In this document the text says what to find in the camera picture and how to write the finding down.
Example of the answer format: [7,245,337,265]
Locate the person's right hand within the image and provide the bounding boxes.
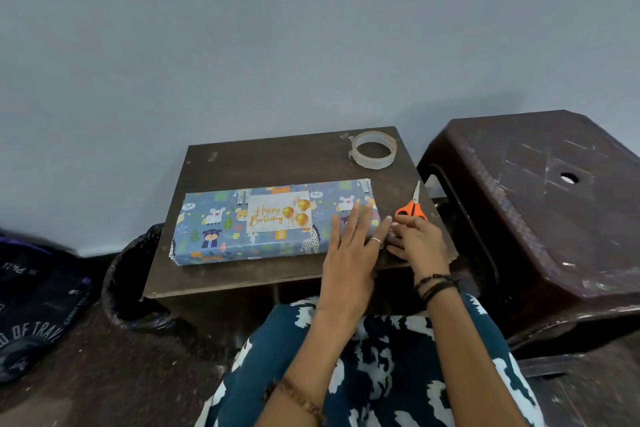
[385,213,452,288]

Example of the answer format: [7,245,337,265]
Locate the person's left hand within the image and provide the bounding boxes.
[313,200,394,324]

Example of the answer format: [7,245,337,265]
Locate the orange handled scissors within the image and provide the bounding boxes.
[394,180,429,222]

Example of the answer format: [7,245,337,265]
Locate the white card with gold stickers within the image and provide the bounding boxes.
[245,190,314,236]

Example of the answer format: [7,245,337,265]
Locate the clear tape roll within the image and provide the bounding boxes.
[347,130,399,171]

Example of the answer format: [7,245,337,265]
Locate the blue animal-print wrapping paper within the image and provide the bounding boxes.
[169,178,383,267]

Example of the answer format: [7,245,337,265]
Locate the person's left forearm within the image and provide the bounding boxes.
[255,312,367,427]

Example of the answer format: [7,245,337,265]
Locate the person's right forearm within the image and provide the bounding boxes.
[423,284,532,427]

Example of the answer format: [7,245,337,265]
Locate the teal white patterned trousers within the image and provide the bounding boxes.
[195,294,547,427]

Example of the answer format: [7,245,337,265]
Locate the brown plastic stool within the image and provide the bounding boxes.
[415,109,640,350]

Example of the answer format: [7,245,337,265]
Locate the small brown wooden table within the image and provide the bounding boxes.
[143,126,459,300]

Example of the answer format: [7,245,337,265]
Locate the black trash bin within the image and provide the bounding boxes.
[100,224,183,336]

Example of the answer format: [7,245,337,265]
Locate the black purple backpack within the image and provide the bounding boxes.
[0,231,95,386]

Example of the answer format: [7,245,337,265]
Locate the black cord bracelet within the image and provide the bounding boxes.
[412,273,461,306]

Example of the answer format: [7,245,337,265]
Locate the brown beaded bracelet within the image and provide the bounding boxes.
[269,375,327,426]

